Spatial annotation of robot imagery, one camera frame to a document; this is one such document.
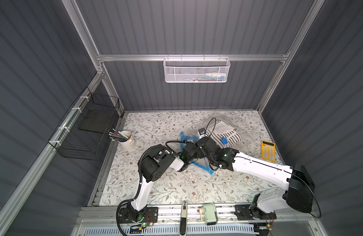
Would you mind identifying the clear vacuum bag blue zipper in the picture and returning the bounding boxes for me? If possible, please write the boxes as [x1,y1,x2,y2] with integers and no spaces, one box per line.
[179,111,251,172]

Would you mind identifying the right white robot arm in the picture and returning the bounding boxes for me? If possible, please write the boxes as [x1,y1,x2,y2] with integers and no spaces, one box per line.
[196,137,318,219]

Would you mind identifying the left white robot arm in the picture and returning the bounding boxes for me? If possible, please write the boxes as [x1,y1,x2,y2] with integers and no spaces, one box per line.
[117,141,199,222]

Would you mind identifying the blue bag valve cap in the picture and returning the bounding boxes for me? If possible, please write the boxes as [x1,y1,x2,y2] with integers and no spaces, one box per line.
[221,137,228,145]

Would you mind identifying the yellow calculator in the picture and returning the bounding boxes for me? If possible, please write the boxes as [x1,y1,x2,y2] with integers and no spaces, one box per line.
[261,140,276,162]

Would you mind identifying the pale green box device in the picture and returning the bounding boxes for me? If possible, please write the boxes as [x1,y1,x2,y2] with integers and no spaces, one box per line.
[199,203,218,226]

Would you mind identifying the white mug pen holder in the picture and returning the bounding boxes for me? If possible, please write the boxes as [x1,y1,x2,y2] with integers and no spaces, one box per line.
[118,130,136,151]

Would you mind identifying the markers in white basket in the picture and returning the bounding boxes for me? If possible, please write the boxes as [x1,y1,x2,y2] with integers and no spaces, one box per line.
[186,72,227,82]

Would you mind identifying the pens in mug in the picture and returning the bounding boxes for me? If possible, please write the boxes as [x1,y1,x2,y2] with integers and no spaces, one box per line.
[109,129,130,143]

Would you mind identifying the black white handheld tool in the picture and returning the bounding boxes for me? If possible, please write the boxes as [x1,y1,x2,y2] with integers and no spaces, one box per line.
[179,201,188,236]

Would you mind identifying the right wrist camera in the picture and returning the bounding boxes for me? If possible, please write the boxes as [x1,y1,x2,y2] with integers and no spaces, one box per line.
[198,127,207,139]

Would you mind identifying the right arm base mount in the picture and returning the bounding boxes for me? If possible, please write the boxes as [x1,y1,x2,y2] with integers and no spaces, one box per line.
[234,204,277,221]

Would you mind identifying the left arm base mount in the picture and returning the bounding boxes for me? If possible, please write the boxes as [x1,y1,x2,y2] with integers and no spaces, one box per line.
[117,207,159,224]

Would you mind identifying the white wire mesh basket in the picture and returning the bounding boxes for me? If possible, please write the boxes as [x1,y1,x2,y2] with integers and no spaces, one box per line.
[163,56,231,83]

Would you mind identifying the black wire mesh basket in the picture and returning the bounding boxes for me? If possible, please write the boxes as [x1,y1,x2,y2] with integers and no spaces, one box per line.
[48,90,120,161]

